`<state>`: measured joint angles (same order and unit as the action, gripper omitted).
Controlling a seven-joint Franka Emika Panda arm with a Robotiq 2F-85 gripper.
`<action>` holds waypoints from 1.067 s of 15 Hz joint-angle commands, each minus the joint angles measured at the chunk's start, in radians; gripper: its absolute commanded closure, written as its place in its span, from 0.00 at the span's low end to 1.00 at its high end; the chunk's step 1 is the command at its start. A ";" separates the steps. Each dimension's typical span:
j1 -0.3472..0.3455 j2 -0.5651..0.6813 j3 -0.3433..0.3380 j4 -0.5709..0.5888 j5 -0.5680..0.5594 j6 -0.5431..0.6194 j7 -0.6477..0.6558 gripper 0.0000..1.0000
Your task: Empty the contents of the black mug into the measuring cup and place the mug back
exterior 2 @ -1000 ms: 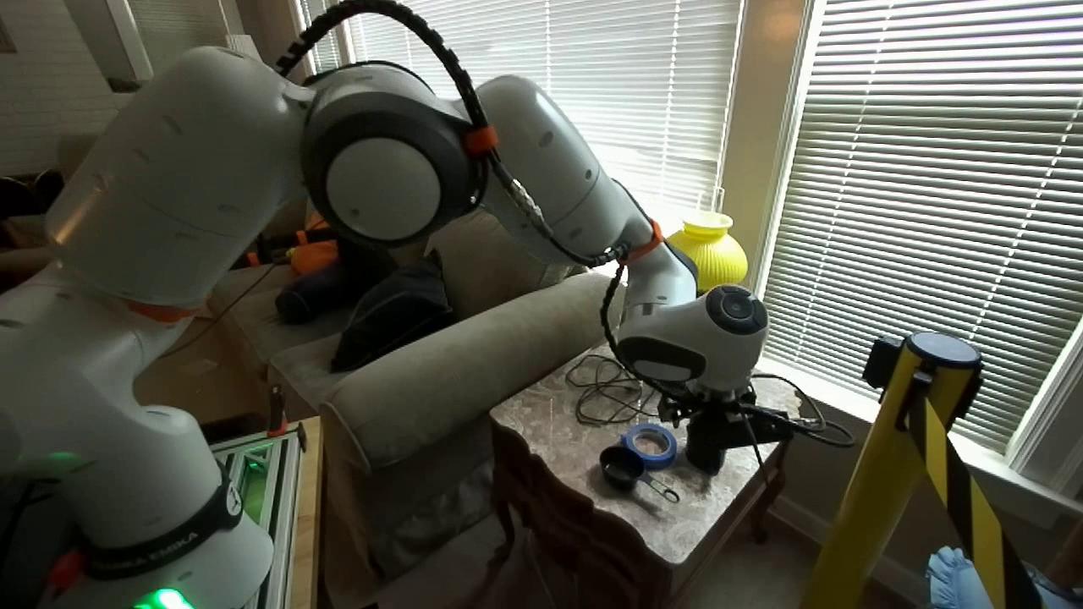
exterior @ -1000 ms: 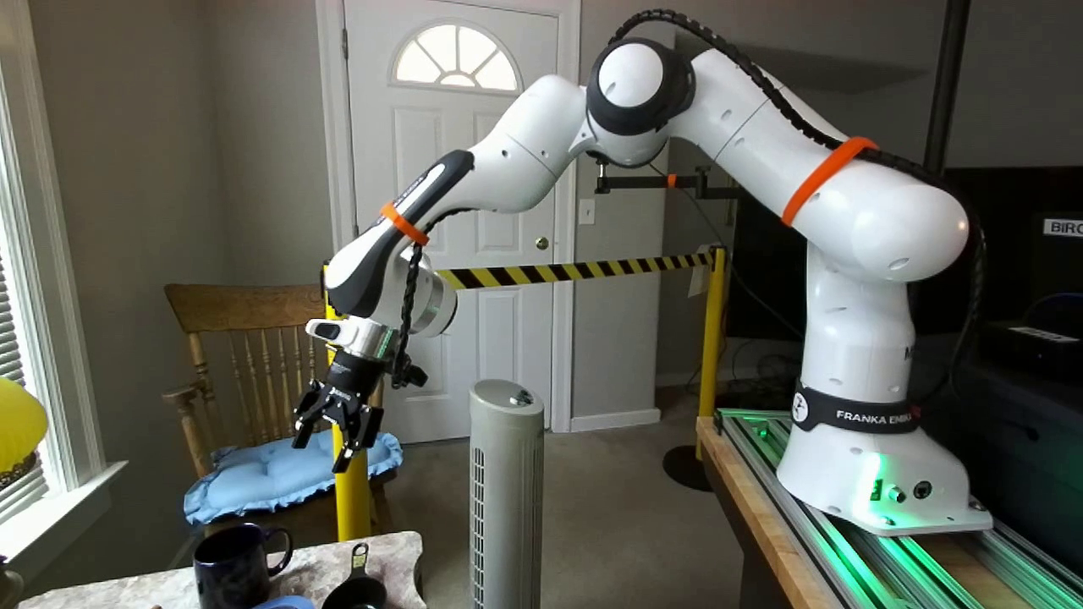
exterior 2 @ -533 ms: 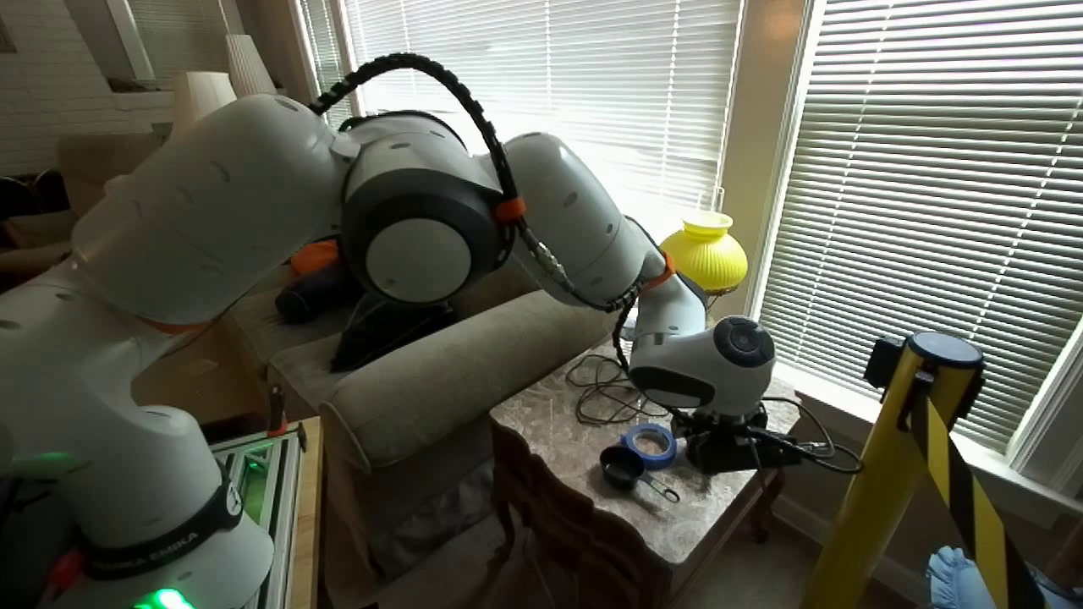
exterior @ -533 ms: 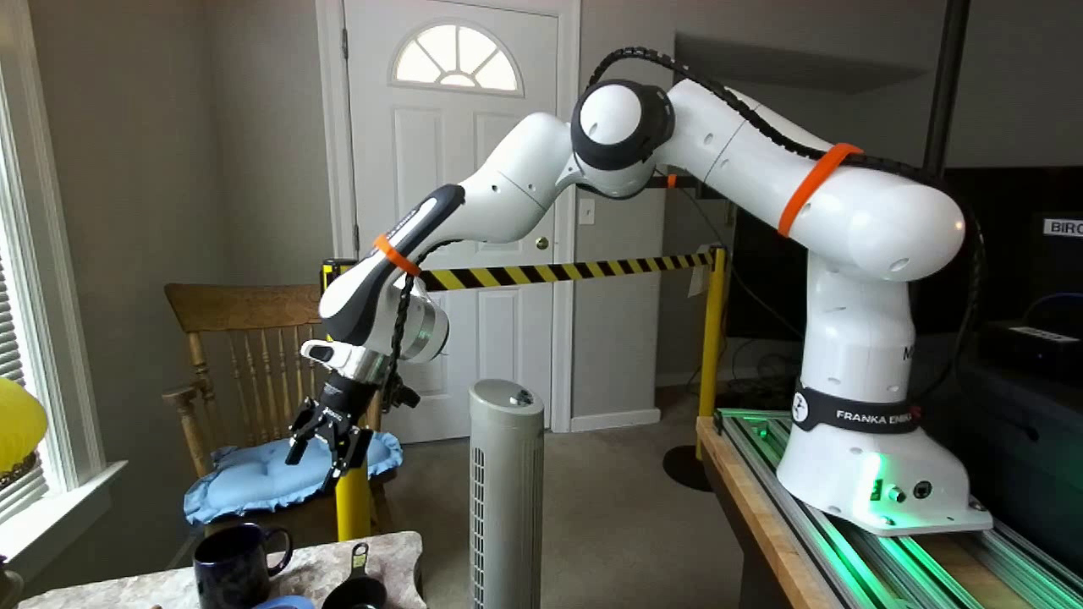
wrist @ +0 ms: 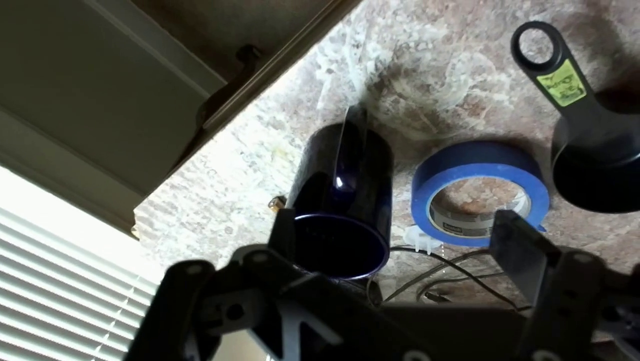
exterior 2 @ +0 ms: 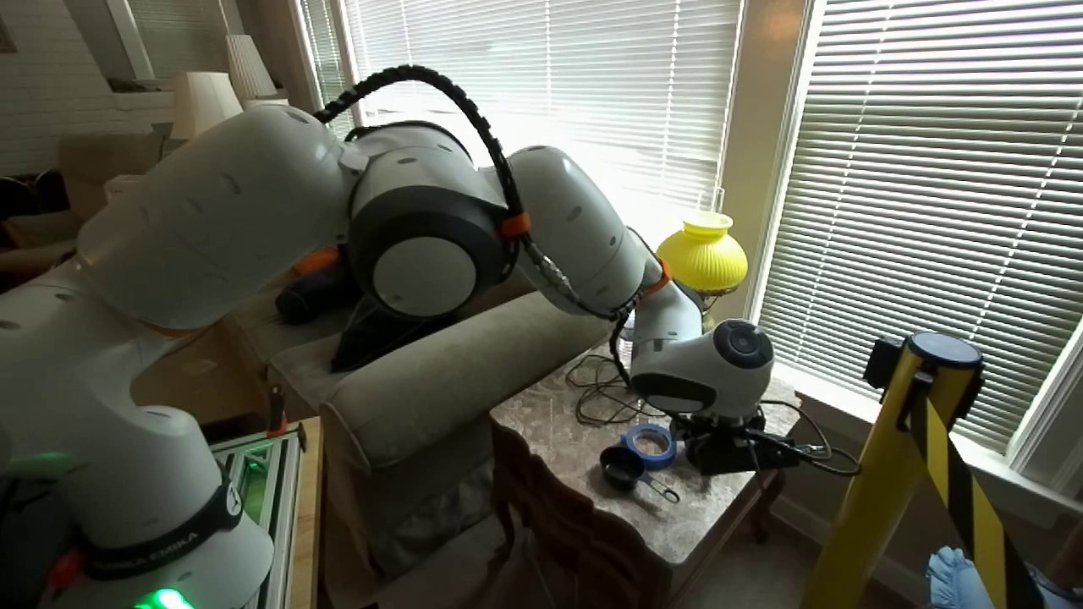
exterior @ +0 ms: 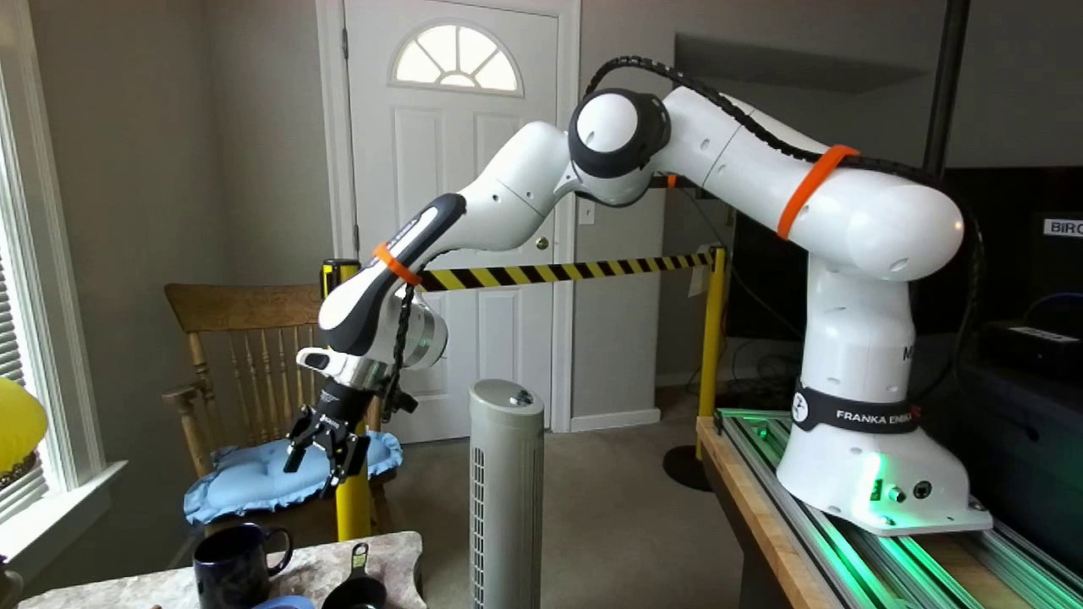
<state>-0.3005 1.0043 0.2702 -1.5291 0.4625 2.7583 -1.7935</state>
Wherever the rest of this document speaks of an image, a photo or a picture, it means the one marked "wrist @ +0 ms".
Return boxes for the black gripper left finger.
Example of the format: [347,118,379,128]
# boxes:
[126,198,375,361]

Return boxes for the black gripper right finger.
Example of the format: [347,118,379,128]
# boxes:
[488,209,640,361]

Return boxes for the black mug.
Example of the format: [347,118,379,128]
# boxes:
[283,104,396,282]

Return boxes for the marble top side table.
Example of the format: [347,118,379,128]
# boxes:
[131,0,640,361]

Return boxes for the white window blinds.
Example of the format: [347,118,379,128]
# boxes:
[0,166,168,361]

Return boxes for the thin black cable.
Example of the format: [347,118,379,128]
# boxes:
[382,245,536,312]

